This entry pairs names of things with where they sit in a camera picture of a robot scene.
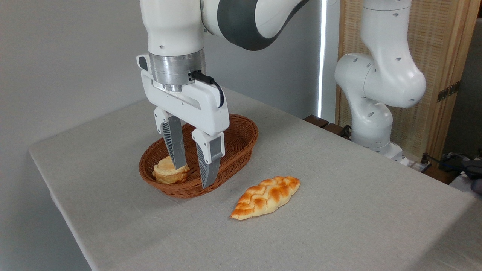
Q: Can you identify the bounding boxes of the brown woven wicker basket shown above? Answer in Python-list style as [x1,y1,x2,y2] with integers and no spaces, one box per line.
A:
[139,114,259,199]

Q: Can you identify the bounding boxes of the grey tablecloth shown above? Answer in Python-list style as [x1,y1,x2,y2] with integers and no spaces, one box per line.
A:
[28,87,482,271]

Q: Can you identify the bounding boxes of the vertical white light strip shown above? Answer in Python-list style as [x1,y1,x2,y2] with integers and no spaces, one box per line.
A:
[317,0,328,118]

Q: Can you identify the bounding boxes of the round stacked bread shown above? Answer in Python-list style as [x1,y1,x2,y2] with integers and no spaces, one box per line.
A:
[152,155,190,185]

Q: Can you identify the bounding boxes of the wooden rattan folding screen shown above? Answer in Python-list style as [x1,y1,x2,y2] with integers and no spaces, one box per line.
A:
[336,0,482,162]

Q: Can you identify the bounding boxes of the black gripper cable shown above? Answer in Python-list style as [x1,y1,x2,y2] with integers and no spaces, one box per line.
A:
[190,70,225,108]

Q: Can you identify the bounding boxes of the dark brown wooden block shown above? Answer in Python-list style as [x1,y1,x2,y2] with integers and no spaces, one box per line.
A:
[323,123,345,137]
[304,114,330,128]

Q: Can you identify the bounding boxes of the white power strip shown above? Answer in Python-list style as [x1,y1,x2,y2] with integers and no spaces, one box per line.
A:
[407,158,432,174]

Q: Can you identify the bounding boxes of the braided golden bread loaf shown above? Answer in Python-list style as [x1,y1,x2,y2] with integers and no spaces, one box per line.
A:
[230,176,301,221]

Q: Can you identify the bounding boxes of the dark metal screen hinge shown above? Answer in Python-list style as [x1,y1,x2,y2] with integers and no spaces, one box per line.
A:
[437,81,461,103]

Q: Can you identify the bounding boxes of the black tangled cables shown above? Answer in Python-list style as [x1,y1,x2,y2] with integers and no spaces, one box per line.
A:
[429,150,482,178]

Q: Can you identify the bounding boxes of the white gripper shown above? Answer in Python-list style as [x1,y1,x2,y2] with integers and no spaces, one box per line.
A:
[136,54,230,189]

